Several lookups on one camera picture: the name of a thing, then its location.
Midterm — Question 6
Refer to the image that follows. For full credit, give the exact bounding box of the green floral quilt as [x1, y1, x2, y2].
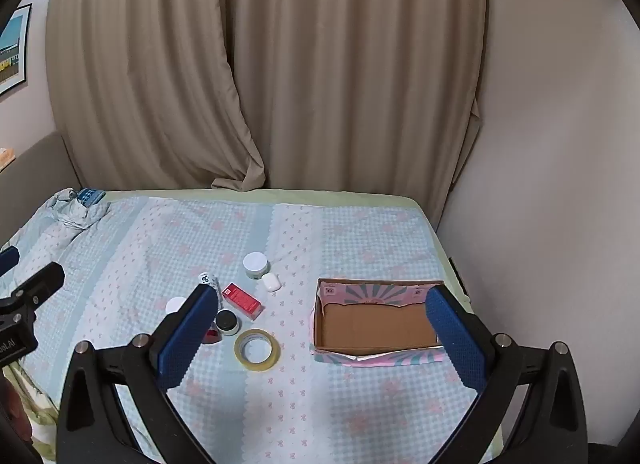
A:
[5, 361, 63, 450]

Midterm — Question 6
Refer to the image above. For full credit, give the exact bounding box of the grey upholstered headboard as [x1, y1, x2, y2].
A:
[0, 131, 83, 250]

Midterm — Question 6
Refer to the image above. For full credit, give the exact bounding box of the light blue crumpled cloth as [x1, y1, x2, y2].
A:
[42, 188, 113, 234]

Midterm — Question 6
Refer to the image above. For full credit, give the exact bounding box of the blue and white packet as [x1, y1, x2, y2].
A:
[76, 187, 106, 208]

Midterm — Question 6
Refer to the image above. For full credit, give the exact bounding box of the red rectangular box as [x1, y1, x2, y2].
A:
[221, 283, 264, 321]

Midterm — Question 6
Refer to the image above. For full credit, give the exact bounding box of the beige curtain panel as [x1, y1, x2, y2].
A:
[226, 0, 488, 235]
[46, 0, 267, 191]

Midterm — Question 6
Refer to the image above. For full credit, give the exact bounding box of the pale green mattress cover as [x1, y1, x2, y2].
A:
[100, 188, 473, 312]

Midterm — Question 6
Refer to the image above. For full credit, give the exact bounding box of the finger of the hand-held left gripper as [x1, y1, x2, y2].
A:
[0, 246, 21, 277]
[10, 261, 66, 317]

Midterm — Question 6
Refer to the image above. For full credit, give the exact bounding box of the person's left forearm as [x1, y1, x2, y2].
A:
[0, 368, 38, 460]

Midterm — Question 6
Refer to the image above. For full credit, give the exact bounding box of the blue gingham bow-print bedsheet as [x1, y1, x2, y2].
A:
[0, 191, 481, 464]

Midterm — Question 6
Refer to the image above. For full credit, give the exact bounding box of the framed wall poster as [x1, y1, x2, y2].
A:
[0, 3, 33, 97]

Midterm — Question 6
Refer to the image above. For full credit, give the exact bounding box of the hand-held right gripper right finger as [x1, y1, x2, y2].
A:
[424, 284, 590, 464]

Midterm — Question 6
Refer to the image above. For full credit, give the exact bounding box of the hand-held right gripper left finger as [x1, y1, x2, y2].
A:
[56, 284, 223, 464]

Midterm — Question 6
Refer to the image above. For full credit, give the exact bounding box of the yellow tape roll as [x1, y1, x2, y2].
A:
[234, 329, 279, 371]

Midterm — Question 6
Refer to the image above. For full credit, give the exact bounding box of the white round jar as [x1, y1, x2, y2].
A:
[242, 252, 269, 281]

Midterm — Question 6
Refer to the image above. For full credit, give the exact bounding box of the cardboard box with pink print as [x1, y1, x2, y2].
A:
[311, 278, 448, 367]

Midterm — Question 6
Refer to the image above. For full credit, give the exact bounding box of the black-lid small jar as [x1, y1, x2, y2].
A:
[216, 310, 242, 336]

